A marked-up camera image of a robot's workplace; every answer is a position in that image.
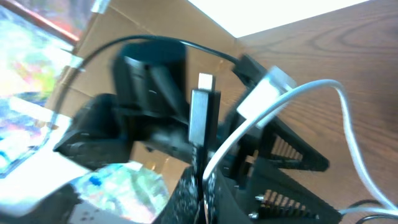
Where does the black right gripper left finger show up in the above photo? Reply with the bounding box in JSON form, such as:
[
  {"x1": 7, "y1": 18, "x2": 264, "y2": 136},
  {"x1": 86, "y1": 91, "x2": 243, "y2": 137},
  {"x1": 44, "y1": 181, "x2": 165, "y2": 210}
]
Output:
[{"x1": 152, "y1": 166, "x2": 202, "y2": 224}]

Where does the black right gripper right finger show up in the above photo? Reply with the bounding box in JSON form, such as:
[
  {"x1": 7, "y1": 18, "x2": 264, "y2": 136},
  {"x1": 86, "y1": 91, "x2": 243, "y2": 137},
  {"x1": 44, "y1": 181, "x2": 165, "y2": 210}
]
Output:
[{"x1": 206, "y1": 169, "x2": 258, "y2": 224}]

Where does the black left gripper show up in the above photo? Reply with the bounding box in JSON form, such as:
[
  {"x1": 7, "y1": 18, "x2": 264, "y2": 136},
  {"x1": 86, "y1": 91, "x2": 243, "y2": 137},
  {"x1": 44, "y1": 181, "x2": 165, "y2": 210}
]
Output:
[{"x1": 146, "y1": 117, "x2": 342, "y2": 224}]

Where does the black usb cable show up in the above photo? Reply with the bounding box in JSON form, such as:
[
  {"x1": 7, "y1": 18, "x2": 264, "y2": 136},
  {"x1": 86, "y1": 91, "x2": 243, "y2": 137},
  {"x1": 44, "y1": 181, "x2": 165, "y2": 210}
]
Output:
[{"x1": 188, "y1": 73, "x2": 398, "y2": 224}]

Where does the white usb cable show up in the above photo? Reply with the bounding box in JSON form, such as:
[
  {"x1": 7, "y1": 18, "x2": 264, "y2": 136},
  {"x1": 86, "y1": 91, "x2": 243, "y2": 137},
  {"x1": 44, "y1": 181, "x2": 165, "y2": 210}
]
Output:
[{"x1": 201, "y1": 79, "x2": 398, "y2": 217}]

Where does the brown cardboard box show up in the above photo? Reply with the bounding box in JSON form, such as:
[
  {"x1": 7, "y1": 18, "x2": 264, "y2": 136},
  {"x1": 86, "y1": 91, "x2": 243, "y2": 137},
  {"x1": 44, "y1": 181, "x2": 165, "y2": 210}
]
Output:
[{"x1": 50, "y1": 1, "x2": 237, "y2": 170}]

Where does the black left camera cable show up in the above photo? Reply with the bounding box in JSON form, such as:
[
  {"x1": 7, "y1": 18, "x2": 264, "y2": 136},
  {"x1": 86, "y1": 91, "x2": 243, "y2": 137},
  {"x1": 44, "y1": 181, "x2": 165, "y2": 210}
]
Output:
[{"x1": 51, "y1": 34, "x2": 268, "y2": 125}]

